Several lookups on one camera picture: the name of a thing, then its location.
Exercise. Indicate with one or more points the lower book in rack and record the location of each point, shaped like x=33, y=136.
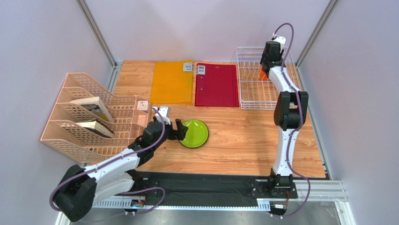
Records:
x=97, y=128

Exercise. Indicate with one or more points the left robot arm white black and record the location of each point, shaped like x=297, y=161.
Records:
x=82, y=188

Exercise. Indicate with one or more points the orange plate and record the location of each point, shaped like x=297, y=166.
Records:
x=263, y=76

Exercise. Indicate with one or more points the small white box in organizer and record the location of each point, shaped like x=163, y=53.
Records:
x=143, y=105

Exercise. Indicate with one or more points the black base mat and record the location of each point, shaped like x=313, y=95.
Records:
x=198, y=190

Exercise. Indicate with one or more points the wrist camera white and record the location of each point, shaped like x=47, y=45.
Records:
x=162, y=112
x=281, y=40

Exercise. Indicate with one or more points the upper book in rack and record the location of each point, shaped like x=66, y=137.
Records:
x=96, y=106

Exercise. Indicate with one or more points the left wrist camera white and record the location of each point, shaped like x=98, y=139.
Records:
x=162, y=112

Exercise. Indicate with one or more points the pink desk organizer tray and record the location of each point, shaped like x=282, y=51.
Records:
x=139, y=120

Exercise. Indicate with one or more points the red file folder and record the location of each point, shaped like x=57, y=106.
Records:
x=216, y=85

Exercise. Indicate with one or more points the lime green plate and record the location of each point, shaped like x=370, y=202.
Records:
x=197, y=134

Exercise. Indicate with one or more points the book in rack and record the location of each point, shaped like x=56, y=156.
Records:
x=96, y=106
x=97, y=128

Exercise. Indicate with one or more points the pink magazine file rack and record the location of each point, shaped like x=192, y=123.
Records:
x=64, y=135

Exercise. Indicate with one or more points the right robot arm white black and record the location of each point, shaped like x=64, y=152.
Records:
x=289, y=116

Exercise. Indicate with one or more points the orange file folder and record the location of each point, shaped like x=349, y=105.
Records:
x=172, y=82

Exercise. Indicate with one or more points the white wire dish rack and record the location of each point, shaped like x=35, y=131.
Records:
x=255, y=94

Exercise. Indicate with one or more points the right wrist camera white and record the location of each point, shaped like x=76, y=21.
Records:
x=281, y=40

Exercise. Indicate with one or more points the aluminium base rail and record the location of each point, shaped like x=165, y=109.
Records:
x=308, y=192

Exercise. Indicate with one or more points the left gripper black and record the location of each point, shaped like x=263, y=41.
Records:
x=179, y=134

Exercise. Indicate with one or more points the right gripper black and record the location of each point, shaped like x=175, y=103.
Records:
x=266, y=65

